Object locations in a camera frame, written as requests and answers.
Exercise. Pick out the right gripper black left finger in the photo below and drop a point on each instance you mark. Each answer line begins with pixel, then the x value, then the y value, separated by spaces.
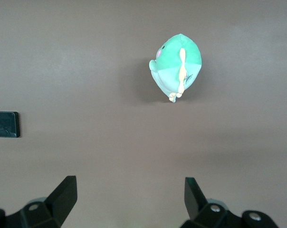
pixel 58 204

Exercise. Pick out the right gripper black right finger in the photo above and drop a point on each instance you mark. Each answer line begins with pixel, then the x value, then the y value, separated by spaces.
pixel 195 204

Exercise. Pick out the small black square box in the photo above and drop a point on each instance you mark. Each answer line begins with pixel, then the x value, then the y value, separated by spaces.
pixel 5 124

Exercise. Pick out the green dinosaur plush toy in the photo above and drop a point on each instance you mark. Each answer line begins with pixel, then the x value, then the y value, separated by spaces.
pixel 174 57

